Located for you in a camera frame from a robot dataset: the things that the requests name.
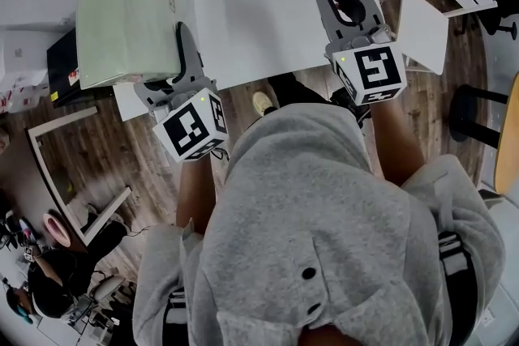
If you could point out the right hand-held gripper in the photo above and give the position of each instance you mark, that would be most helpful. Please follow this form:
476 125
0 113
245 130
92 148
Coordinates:
377 69

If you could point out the person's beige shoe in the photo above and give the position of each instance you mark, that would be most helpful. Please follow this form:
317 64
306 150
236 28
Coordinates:
262 103

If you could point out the pale green translucent package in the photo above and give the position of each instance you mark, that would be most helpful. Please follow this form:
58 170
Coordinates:
121 12

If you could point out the person's right forearm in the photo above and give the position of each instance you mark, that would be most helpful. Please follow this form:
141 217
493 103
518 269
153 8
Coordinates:
395 146

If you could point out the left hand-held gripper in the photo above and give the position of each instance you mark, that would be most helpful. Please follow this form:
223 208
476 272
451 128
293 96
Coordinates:
190 129

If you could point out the wooden stool black legs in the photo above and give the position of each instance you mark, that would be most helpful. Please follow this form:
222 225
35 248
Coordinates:
507 133

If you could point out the dark brown white-framed side table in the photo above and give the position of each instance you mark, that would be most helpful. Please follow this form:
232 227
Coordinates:
24 182

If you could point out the person's black trouser leg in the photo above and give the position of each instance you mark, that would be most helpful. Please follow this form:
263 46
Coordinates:
300 91

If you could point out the person's grey hoodie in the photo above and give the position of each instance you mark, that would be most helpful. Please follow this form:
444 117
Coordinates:
304 214

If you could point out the white water dispenser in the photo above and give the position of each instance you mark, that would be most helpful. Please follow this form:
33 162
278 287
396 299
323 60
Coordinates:
20 52

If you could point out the black box yellow sticker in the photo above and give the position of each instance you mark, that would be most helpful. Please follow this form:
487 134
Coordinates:
61 69

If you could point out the person's left forearm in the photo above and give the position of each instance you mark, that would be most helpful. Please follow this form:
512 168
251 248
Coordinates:
194 190

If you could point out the white chair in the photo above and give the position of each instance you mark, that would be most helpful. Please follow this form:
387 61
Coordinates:
421 28

